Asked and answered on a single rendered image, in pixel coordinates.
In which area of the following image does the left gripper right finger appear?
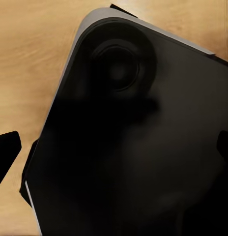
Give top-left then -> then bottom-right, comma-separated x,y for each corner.
216,130 -> 228,164

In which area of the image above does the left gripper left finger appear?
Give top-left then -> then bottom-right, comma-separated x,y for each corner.
0,131 -> 22,184

